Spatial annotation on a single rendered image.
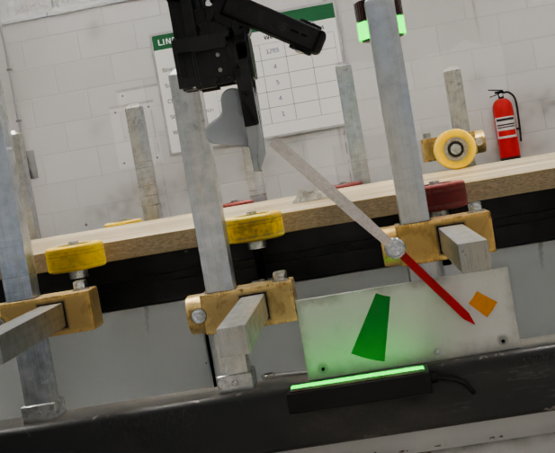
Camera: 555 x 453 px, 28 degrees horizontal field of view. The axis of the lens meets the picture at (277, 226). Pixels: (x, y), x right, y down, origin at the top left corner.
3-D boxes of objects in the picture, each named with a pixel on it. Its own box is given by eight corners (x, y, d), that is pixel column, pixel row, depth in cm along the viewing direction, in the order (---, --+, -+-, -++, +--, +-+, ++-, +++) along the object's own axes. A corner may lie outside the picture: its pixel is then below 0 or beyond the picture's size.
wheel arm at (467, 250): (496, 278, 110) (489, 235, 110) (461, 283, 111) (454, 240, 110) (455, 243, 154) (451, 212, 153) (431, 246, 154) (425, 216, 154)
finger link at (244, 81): (245, 128, 122) (231, 48, 122) (261, 125, 122) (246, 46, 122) (241, 127, 118) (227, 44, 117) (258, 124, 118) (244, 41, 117)
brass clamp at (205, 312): (298, 322, 137) (290, 280, 137) (189, 339, 138) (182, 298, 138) (300, 315, 143) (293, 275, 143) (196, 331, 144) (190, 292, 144)
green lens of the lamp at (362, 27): (407, 31, 139) (405, 13, 139) (359, 39, 139) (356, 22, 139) (405, 35, 145) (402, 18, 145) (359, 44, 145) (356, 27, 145)
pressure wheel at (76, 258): (128, 315, 156) (112, 234, 155) (79, 328, 150) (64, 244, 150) (94, 317, 162) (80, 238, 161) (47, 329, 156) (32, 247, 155)
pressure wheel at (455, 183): (480, 262, 148) (466, 176, 147) (419, 272, 149) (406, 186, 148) (473, 257, 156) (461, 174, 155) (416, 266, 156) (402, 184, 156)
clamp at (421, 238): (496, 252, 136) (490, 210, 135) (385, 270, 137) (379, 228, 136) (491, 247, 141) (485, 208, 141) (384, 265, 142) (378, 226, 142)
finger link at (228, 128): (214, 178, 123) (200, 94, 122) (268, 169, 122) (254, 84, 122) (211, 179, 120) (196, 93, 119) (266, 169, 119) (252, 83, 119)
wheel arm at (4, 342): (6, 372, 114) (-1, 331, 114) (-26, 377, 115) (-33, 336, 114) (101, 312, 158) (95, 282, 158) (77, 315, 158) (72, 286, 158)
